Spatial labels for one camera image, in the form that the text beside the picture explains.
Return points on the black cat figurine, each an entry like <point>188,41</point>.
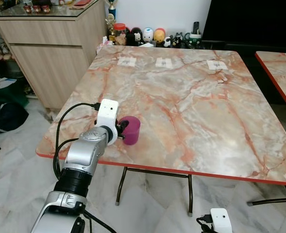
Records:
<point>178,41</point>

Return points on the white and blue figurine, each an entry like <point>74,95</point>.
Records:
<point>148,35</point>

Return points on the light wooden cabinet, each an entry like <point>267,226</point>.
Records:
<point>51,53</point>

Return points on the black remote control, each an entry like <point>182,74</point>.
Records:
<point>196,27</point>

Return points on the black and white figurine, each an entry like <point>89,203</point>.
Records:
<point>137,37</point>

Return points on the black bag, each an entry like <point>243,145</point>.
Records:
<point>5,117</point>

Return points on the dark green mug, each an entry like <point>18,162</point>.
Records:
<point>195,41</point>

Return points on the black television screen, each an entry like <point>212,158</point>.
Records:
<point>252,22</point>

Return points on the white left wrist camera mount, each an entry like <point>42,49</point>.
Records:
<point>107,112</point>

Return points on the red-lidded glass jar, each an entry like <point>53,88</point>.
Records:
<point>119,35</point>

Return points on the red packet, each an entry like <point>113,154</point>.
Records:
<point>81,3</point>

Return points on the marble folding table red rim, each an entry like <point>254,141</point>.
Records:
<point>191,111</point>
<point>283,73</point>

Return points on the green bag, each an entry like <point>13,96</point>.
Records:
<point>9,94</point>

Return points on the blue and gold trophy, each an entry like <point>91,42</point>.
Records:
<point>112,7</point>

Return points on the magenta plastic cup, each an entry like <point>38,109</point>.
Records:
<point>132,131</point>

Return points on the orange and yellow figurine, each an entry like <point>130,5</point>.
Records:
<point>159,35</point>

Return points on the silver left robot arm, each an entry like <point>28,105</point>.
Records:
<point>82,155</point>

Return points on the white paper marker tag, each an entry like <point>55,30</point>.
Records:
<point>164,62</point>
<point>216,65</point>
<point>127,62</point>

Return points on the small cow figurine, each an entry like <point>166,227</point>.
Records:
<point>167,42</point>

